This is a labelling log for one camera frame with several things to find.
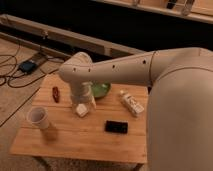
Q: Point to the black eraser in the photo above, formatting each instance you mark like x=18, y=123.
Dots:
x=116, y=127

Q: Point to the wooden table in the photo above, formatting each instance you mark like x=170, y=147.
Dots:
x=70, y=136

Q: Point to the red brown small object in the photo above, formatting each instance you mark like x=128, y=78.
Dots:
x=56, y=94

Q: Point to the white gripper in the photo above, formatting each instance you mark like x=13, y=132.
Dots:
x=81, y=93

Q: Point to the white rectangular block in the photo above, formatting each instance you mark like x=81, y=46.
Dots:
x=82, y=110

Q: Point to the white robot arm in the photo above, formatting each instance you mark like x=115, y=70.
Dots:
x=180, y=104

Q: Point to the green bowl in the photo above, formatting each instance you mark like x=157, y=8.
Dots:
x=100, y=90

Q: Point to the white ceramic cup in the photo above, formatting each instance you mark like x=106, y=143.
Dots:
x=38, y=117

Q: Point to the white bottle lying down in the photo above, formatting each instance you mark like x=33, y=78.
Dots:
x=131, y=103

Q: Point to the blue black power adapter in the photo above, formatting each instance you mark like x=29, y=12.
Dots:
x=27, y=67

